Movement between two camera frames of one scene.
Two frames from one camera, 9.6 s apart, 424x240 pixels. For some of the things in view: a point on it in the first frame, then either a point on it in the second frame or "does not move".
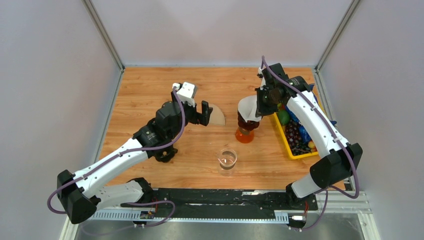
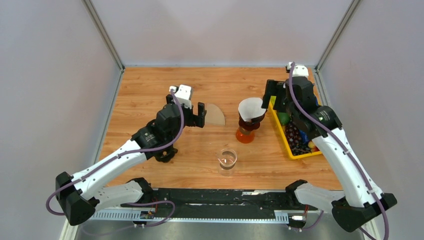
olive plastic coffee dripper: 164,155 does not move
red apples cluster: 312,145 does not move
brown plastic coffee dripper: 249,125 → 247,112
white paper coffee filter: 247,108 does not move
